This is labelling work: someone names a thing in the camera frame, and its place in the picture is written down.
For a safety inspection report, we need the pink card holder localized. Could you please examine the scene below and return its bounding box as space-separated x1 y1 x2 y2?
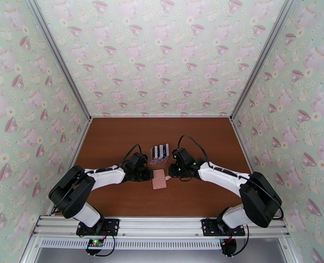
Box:
151 169 171 190

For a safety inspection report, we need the clear acrylic card stand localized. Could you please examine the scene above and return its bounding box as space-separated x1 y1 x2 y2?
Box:
150 143 170 165

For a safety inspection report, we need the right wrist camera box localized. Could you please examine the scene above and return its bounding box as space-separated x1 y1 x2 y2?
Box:
172 148 190 161

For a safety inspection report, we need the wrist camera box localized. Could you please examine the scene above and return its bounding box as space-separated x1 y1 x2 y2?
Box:
172 148 190 161
131 152 149 165

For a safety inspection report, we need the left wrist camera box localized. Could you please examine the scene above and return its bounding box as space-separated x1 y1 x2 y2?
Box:
131 152 149 165

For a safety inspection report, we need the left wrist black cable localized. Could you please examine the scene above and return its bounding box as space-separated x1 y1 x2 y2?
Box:
117 144 147 168

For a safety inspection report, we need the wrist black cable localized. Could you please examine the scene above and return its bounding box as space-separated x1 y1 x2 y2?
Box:
117 144 147 168
177 135 210 164

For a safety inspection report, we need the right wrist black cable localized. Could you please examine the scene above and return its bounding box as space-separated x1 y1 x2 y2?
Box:
177 135 210 164

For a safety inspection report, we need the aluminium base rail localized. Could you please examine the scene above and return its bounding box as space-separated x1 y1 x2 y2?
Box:
32 215 291 239

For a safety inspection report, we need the aluminium table end rail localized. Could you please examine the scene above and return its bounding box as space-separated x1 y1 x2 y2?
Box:
91 115 231 119

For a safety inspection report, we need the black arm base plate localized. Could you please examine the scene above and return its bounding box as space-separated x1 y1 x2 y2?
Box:
201 218 246 237
76 218 121 236

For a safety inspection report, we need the aluminium table side rail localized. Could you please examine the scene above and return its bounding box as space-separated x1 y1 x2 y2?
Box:
231 118 255 174
49 118 93 216

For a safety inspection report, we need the perforated metal cable tray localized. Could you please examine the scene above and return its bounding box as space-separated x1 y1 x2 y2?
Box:
39 237 226 250

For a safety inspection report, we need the black power cable loop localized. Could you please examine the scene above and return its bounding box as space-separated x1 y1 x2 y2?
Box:
231 224 250 257
94 235 116 257

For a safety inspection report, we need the green circuit board on mount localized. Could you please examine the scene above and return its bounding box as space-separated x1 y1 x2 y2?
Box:
85 238 105 256

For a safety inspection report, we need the black round controller mount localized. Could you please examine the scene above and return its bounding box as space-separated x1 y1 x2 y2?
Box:
220 238 237 257

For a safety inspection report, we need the aluminium frame leg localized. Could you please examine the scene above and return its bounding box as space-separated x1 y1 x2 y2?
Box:
278 234 303 263
19 234 43 263

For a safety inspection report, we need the aluminium frame post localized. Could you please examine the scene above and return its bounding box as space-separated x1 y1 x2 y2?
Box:
23 0 93 121
229 0 300 121

